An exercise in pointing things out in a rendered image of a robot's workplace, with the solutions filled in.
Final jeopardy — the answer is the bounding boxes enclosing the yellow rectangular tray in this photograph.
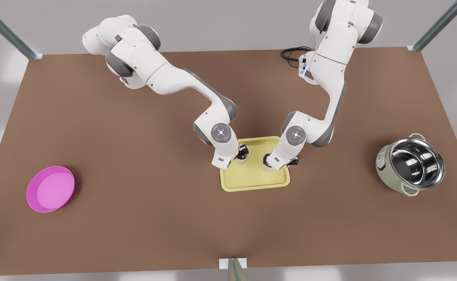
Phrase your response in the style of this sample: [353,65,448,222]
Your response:
[220,136,291,192]

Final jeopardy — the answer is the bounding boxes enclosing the pink round bowl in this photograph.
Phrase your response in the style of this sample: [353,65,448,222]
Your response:
[26,166,76,213]

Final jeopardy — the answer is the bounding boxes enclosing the black cable loop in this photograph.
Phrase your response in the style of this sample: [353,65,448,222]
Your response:
[281,46,313,69]

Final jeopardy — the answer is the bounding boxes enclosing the steel pot with handles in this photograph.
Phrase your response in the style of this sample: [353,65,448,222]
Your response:
[376,133,446,196]

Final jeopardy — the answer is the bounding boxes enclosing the silver frame post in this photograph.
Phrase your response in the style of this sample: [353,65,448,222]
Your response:
[0,0,44,61]
[219,258,248,281]
[407,0,457,52]

